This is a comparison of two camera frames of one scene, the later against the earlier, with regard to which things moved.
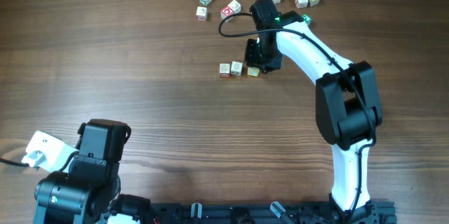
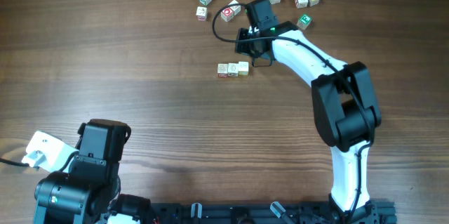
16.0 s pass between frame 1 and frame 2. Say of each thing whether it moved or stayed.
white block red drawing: stayed
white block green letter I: stayed
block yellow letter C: moved
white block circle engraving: moved
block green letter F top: stayed
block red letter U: stayed
